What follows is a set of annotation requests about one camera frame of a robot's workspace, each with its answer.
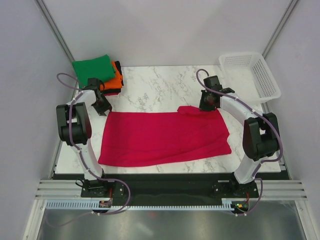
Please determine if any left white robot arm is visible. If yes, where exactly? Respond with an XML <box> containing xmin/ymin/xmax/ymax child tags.
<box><xmin>56</xmin><ymin>88</ymin><xmax>112</xmax><ymax>197</ymax></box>

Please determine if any folded black t-shirt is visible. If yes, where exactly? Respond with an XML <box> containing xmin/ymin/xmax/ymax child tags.
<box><xmin>101</xmin><ymin>60</ymin><xmax>125</xmax><ymax>97</ymax></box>

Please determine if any purple cable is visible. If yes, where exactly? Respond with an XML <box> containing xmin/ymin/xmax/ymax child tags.
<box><xmin>57</xmin><ymin>72</ymin><xmax>107</xmax><ymax>181</ymax></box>
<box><xmin>195</xmin><ymin>69</ymin><xmax>285</xmax><ymax>217</ymax></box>

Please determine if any red t-shirt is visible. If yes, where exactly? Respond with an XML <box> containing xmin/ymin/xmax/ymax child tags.
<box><xmin>98</xmin><ymin>106</ymin><xmax>232</xmax><ymax>168</ymax></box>

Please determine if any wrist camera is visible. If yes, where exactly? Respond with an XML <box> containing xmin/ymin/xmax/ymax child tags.
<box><xmin>82</xmin><ymin>77</ymin><xmax>104</xmax><ymax>91</ymax></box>
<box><xmin>203</xmin><ymin>75</ymin><xmax>235</xmax><ymax>94</ymax></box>

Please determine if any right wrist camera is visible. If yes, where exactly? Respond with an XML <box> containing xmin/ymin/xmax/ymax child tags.
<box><xmin>203</xmin><ymin>75</ymin><xmax>235</xmax><ymax>94</ymax></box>

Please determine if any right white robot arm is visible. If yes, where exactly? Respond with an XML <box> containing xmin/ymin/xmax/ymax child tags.
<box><xmin>199</xmin><ymin>90</ymin><xmax>282</xmax><ymax>197</ymax></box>

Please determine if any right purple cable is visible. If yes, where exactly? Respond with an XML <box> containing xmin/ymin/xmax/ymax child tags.
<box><xmin>195</xmin><ymin>69</ymin><xmax>285</xmax><ymax>217</ymax></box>

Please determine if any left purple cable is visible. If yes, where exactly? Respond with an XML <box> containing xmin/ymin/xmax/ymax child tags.
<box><xmin>57</xmin><ymin>72</ymin><xmax>107</xmax><ymax>181</ymax></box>

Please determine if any left aluminium frame post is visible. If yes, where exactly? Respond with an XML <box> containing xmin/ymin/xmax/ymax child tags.
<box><xmin>35</xmin><ymin>0</ymin><xmax>75</xmax><ymax>62</ymax></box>

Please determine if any white plastic basket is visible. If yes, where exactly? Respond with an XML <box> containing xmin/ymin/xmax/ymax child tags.
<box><xmin>218</xmin><ymin>52</ymin><xmax>281</xmax><ymax>105</ymax></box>

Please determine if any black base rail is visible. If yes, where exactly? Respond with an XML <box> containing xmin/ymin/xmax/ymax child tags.
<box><xmin>79</xmin><ymin>171</ymin><xmax>291</xmax><ymax>207</ymax></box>

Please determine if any folded green t-shirt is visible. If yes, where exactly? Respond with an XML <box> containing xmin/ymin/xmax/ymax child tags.
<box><xmin>72</xmin><ymin>54</ymin><xmax>116</xmax><ymax>87</ymax></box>

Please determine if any right aluminium frame post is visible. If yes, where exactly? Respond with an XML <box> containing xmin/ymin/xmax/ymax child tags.
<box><xmin>261</xmin><ymin>0</ymin><xmax>300</xmax><ymax>59</ymax></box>

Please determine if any folded orange t-shirt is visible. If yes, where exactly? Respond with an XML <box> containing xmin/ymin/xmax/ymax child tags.
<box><xmin>100</xmin><ymin>61</ymin><xmax>124</xmax><ymax>91</ymax></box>

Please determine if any white slotted cable duct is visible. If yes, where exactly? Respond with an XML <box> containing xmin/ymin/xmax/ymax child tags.
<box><xmin>45</xmin><ymin>199</ymin><xmax>244</xmax><ymax>211</ymax></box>

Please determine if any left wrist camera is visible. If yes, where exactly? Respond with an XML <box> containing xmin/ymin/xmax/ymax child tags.
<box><xmin>82</xmin><ymin>77</ymin><xmax>104</xmax><ymax>91</ymax></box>

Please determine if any aluminium frame post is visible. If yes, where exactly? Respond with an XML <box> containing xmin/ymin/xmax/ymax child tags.
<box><xmin>261</xmin><ymin>0</ymin><xmax>300</xmax><ymax>59</ymax></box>
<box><xmin>35</xmin><ymin>0</ymin><xmax>75</xmax><ymax>62</ymax></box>

